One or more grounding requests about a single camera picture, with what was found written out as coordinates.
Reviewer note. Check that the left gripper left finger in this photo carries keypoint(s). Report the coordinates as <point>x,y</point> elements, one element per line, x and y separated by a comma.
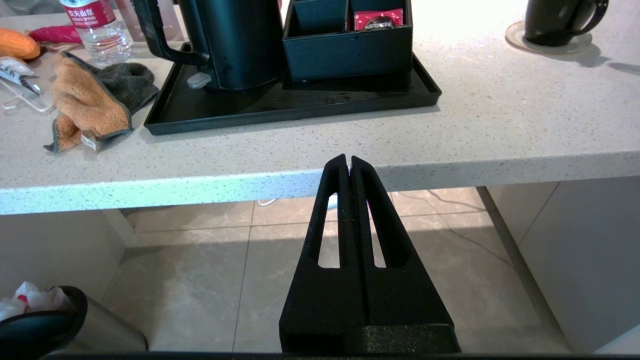
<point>320,300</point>

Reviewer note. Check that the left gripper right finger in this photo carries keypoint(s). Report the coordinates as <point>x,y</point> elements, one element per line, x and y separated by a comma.
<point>400,300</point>

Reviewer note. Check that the black electric kettle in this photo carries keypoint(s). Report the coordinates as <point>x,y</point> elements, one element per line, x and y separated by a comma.
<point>235,40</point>

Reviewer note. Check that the black serving tray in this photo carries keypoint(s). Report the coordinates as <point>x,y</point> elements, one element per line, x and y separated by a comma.
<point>280,105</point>

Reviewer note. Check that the black compartment organizer box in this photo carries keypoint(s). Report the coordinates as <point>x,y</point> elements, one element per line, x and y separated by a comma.
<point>345,50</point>

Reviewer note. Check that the black trash bin with paper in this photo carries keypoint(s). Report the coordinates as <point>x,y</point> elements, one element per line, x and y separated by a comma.
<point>50,325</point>

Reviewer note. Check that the round clear coaster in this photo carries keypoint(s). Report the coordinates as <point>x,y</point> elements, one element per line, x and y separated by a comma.
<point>515,40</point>

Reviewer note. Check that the brown black oven mitt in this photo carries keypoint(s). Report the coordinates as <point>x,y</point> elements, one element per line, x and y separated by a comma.
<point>90,100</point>

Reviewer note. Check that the black cup white inside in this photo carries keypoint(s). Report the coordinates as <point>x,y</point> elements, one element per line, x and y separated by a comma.
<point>555,20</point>

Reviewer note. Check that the plastic water bottle red cap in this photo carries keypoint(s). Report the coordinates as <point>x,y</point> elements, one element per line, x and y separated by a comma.
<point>100,30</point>

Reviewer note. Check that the pink red packet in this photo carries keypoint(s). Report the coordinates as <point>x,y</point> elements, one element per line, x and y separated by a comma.
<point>52,34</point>

